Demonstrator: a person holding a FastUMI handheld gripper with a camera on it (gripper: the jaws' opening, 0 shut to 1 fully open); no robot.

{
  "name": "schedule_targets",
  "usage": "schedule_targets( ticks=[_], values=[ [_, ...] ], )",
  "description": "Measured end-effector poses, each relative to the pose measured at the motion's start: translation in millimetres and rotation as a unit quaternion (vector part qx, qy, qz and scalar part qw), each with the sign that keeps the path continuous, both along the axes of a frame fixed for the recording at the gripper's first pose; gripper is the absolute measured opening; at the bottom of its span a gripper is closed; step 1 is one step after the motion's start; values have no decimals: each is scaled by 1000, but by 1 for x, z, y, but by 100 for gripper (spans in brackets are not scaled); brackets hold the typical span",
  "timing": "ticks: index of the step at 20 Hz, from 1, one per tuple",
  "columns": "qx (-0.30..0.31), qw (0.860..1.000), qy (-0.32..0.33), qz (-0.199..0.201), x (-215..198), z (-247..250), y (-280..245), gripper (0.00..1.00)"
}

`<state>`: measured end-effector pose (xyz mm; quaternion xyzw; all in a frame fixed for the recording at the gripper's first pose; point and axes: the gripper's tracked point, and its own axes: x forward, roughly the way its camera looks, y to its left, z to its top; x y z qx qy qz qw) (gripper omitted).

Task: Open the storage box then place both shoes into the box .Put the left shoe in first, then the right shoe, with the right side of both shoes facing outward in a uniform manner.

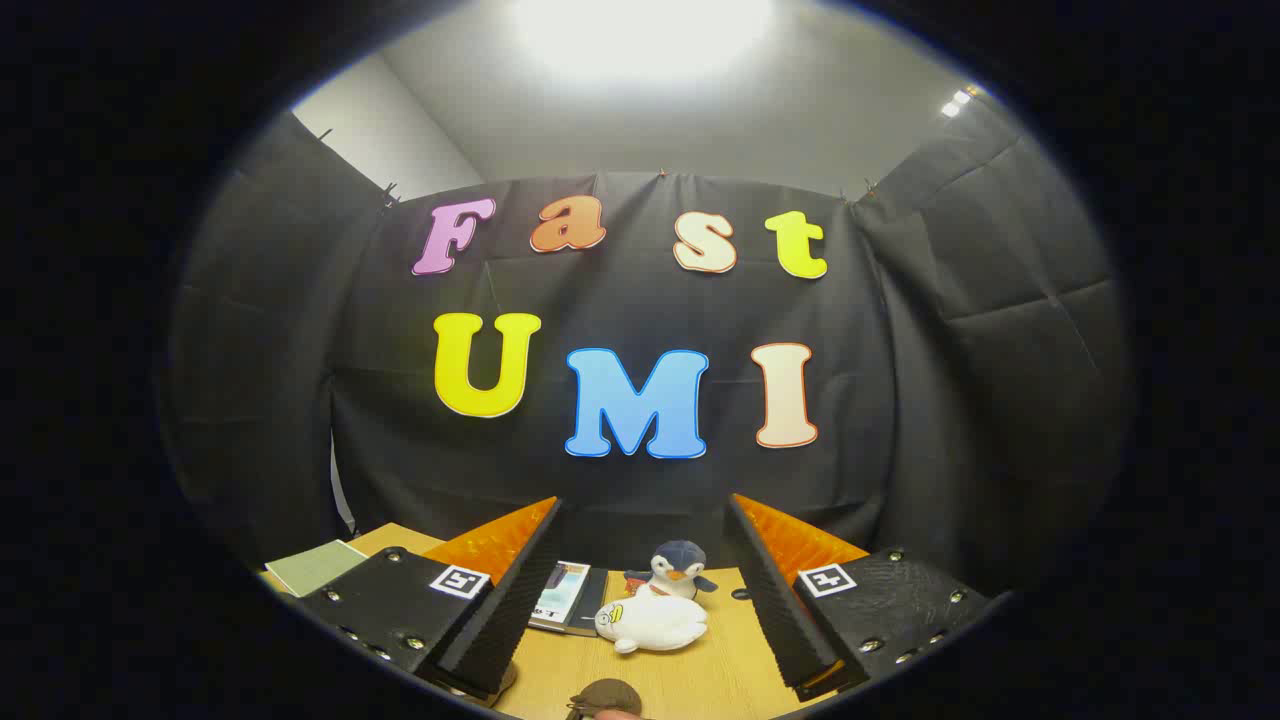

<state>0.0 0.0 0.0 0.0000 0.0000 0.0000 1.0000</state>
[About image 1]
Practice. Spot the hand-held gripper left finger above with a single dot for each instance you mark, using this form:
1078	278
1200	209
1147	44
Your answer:
515	600

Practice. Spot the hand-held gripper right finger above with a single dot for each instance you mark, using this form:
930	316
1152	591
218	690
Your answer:
775	600

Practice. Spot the brown fuzzy shoe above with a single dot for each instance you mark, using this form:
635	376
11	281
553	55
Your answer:
605	692

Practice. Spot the beige fabric storage box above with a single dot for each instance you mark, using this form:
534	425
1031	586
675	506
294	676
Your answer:
315	567

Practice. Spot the pale landscape cover book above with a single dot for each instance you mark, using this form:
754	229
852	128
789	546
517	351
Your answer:
560	595

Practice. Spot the dark notebook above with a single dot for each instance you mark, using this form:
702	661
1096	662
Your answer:
595	600

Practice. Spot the grey penguin plush toy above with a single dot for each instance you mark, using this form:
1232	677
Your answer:
682	560

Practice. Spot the white duck plush toy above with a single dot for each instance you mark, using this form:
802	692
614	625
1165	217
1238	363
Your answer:
655	620

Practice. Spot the black backdrop cloth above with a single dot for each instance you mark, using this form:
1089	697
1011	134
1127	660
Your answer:
640	290

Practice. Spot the small ceiling spotlight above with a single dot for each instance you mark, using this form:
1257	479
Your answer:
955	104

